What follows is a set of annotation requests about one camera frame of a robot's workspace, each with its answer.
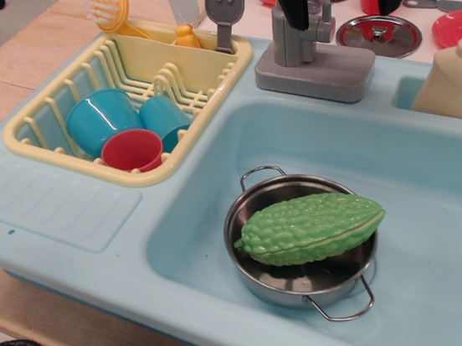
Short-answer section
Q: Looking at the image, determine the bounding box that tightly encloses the grey faucet lever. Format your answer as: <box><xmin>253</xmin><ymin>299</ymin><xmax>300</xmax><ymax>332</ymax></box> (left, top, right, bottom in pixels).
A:
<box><xmin>308</xmin><ymin>0</ymin><xmax>336</xmax><ymax>44</ymax></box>

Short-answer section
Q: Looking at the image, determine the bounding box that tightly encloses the steel pot lid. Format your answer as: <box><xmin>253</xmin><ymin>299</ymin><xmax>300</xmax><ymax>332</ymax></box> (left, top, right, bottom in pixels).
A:
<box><xmin>336</xmin><ymin>15</ymin><xmax>422</xmax><ymax>59</ymax></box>

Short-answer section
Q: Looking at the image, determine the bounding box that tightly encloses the grey toy faucet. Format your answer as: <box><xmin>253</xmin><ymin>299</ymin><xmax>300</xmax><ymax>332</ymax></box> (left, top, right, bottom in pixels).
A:
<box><xmin>254</xmin><ymin>4</ymin><xmax>376</xmax><ymax>104</ymax></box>

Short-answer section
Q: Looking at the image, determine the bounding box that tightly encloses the red plastic plate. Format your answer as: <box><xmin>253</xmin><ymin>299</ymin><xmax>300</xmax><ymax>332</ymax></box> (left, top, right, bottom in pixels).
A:
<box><xmin>432</xmin><ymin>9</ymin><xmax>462</xmax><ymax>49</ymax></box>

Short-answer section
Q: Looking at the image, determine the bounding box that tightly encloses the grey toy fork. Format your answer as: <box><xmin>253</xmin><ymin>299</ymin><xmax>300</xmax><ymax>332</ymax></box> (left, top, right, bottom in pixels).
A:
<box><xmin>204</xmin><ymin>0</ymin><xmax>245</xmax><ymax>54</ymax></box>

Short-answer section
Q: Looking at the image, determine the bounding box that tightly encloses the cream toy soap bottle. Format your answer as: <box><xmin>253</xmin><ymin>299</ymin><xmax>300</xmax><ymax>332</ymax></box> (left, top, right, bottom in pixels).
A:
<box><xmin>411</xmin><ymin>39</ymin><xmax>462</xmax><ymax>119</ymax></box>

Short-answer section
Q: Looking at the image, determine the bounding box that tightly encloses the small blue plastic cup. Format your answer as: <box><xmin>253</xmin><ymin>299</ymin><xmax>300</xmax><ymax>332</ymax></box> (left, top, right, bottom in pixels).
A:
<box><xmin>138</xmin><ymin>96</ymin><xmax>193</xmax><ymax>153</ymax></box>

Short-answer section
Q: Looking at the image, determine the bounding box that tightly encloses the yellow dish brush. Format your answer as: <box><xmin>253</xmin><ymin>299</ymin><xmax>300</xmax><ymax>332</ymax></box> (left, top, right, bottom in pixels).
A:
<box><xmin>86</xmin><ymin>0</ymin><xmax>151</xmax><ymax>39</ymax></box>

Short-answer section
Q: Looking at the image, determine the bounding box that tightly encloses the green toy bitter gourd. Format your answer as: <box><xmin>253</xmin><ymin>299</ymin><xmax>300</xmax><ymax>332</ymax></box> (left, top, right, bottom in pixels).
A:
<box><xmin>232</xmin><ymin>193</ymin><xmax>386</xmax><ymax>267</ymax></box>

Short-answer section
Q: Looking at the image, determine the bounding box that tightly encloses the yellow dish rack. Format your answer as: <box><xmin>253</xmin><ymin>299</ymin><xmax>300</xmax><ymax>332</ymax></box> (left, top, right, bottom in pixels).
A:
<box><xmin>2</xmin><ymin>20</ymin><xmax>254</xmax><ymax>187</ymax></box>

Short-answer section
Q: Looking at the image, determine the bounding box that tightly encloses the red plastic cup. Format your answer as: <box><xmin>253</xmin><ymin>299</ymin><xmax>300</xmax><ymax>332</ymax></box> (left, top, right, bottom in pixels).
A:
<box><xmin>101</xmin><ymin>128</ymin><xmax>164</xmax><ymax>172</ymax></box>

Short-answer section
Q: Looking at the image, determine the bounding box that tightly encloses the large blue plastic cup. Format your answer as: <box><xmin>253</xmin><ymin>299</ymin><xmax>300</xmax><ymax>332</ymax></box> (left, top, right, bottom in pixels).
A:
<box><xmin>66</xmin><ymin>88</ymin><xmax>143</xmax><ymax>159</ymax></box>

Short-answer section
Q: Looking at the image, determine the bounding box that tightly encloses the light blue toy sink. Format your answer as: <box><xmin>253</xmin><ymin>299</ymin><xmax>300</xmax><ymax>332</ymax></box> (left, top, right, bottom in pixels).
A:
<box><xmin>0</xmin><ymin>27</ymin><xmax>462</xmax><ymax>346</ymax></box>

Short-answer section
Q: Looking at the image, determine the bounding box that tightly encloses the toy knife yellow handle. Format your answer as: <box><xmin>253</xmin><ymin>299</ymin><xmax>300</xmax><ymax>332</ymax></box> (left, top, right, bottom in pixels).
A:
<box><xmin>167</xmin><ymin>0</ymin><xmax>200</xmax><ymax>49</ymax></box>

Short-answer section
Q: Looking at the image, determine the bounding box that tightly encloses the steel pot with handles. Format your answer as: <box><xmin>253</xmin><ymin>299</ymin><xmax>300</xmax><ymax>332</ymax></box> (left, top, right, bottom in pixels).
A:
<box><xmin>223</xmin><ymin>165</ymin><xmax>378</xmax><ymax>322</ymax></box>

